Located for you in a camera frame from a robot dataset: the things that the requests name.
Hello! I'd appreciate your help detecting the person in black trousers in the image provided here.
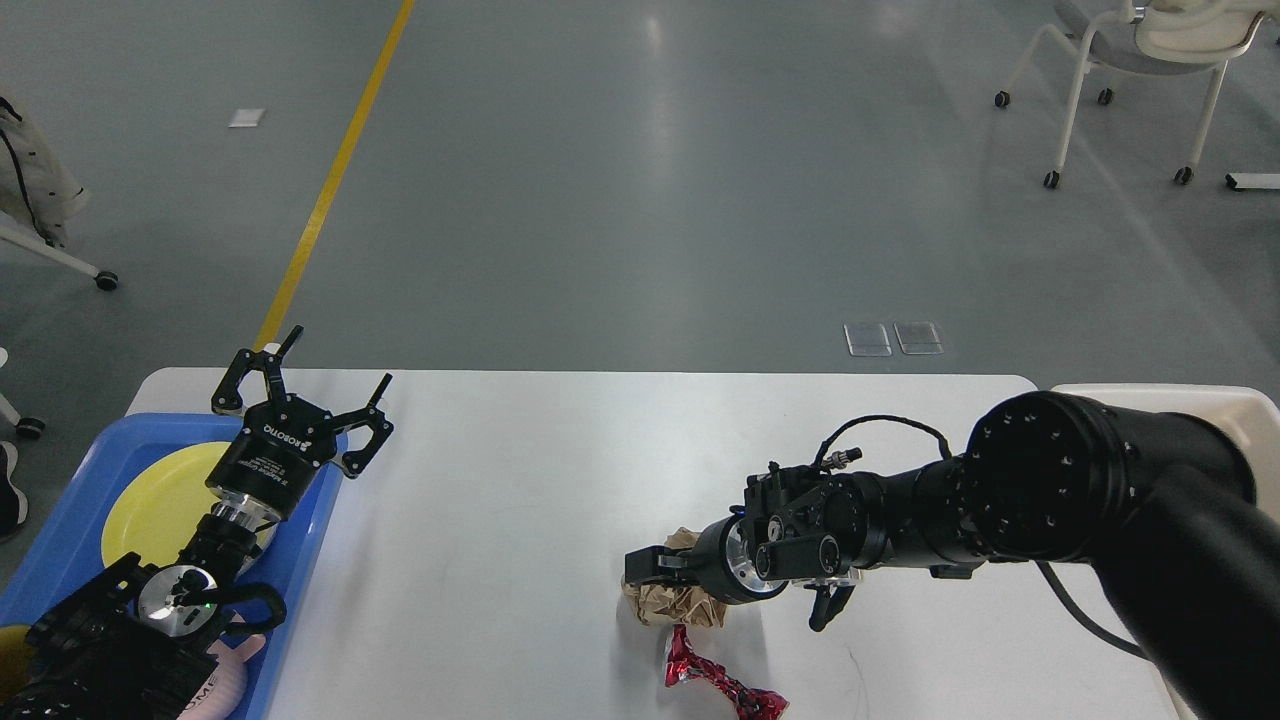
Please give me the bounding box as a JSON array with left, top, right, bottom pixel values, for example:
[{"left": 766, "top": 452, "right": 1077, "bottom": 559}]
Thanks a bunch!
[{"left": 1, "top": 441, "right": 28, "bottom": 541}]

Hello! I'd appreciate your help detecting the blue plastic tray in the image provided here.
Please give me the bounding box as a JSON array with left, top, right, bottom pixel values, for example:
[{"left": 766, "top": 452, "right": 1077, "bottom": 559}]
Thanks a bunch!
[{"left": 0, "top": 414, "right": 347, "bottom": 720}]

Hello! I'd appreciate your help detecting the beige plastic bin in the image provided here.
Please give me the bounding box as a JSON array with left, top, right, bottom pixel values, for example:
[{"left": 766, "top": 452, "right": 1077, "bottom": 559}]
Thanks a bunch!
[{"left": 1053, "top": 383, "right": 1279, "bottom": 507}]

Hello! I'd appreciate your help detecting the white office chair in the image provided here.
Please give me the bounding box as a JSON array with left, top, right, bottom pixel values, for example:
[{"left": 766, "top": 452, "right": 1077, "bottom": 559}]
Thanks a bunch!
[{"left": 993, "top": 1, "right": 1277, "bottom": 190}]

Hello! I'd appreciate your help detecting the left clear floor plate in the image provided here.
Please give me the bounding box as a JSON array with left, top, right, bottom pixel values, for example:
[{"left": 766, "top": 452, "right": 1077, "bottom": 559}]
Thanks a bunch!
[{"left": 844, "top": 322, "right": 893, "bottom": 357}]

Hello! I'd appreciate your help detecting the chair with beige coat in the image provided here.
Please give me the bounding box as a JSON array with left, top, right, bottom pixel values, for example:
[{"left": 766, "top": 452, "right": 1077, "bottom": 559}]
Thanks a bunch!
[{"left": 1, "top": 91, "right": 120, "bottom": 292}]

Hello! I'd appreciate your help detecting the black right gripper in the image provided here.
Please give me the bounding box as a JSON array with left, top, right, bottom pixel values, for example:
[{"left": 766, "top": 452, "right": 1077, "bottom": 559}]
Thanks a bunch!
[{"left": 623, "top": 516, "right": 858, "bottom": 633}]

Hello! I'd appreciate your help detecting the blue ceramic mug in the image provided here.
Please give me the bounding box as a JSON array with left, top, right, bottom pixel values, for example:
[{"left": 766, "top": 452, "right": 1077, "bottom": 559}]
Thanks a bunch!
[{"left": 0, "top": 624, "right": 35, "bottom": 705}]

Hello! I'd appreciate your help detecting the right clear floor plate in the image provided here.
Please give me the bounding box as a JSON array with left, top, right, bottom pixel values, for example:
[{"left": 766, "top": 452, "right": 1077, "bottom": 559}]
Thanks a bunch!
[{"left": 893, "top": 322, "right": 945, "bottom": 356}]

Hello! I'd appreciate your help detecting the white chair base right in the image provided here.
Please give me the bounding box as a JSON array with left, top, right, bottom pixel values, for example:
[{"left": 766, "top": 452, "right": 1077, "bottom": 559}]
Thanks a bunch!
[{"left": 1225, "top": 172, "right": 1280, "bottom": 192}]

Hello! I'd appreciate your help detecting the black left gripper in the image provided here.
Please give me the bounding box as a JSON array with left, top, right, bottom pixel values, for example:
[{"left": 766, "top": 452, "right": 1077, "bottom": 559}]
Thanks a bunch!
[{"left": 204, "top": 325, "right": 394, "bottom": 523}]

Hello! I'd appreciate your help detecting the brown paper ball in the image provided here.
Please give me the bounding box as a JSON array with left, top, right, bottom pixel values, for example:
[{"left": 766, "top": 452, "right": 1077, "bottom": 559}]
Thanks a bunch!
[{"left": 620, "top": 580, "right": 728, "bottom": 629}]

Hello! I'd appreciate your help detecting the clear floor plate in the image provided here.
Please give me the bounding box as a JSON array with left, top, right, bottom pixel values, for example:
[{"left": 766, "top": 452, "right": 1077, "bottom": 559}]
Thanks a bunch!
[
  {"left": 844, "top": 322, "right": 893, "bottom": 357},
  {"left": 893, "top": 322, "right": 945, "bottom": 356}
]

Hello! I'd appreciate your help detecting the yellow plastic plate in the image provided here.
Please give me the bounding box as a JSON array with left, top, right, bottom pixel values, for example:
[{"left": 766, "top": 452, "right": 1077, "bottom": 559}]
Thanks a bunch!
[{"left": 100, "top": 441, "right": 230, "bottom": 568}]

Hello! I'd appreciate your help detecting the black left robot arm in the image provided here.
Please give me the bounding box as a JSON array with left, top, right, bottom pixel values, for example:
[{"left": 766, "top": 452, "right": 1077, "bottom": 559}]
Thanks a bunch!
[{"left": 3, "top": 327, "right": 394, "bottom": 719}]

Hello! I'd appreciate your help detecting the pink ceramic mug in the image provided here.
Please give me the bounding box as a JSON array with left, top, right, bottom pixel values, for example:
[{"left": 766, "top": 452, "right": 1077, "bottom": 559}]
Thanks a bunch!
[{"left": 179, "top": 634, "right": 266, "bottom": 719}]

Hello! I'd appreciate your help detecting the red foil wrapper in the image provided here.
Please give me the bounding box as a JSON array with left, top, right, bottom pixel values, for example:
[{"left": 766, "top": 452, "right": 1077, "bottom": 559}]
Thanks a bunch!
[{"left": 663, "top": 624, "right": 790, "bottom": 719}]

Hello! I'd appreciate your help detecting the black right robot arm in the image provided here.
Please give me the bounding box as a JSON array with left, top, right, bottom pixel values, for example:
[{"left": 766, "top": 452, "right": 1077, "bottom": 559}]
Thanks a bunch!
[{"left": 622, "top": 386, "right": 1277, "bottom": 719}]

